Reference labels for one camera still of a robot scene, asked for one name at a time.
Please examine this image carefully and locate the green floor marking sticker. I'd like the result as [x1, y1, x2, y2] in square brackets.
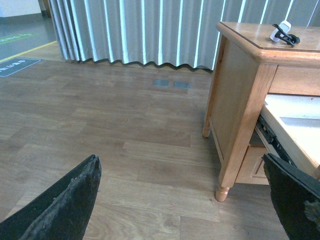
[0, 33, 38, 45]

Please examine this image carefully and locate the grey metal floor outlet plate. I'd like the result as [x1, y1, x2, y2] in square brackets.
[152, 79, 170, 88]

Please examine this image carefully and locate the white charger with black cable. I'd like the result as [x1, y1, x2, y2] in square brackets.
[269, 20, 301, 47]

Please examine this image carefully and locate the wooden drawer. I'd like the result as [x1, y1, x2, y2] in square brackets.
[235, 145, 269, 185]
[259, 93, 320, 180]

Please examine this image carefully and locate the grey floor sign sticker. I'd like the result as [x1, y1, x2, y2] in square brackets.
[0, 58, 41, 77]

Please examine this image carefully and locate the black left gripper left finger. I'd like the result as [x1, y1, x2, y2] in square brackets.
[0, 155, 102, 240]

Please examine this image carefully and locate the grey pleated curtain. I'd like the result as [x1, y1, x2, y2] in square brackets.
[49, 0, 320, 69]

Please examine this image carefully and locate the wooden nightstand cabinet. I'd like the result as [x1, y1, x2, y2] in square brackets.
[202, 22, 320, 202]

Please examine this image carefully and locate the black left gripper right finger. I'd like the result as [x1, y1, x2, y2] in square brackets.
[262, 153, 320, 240]

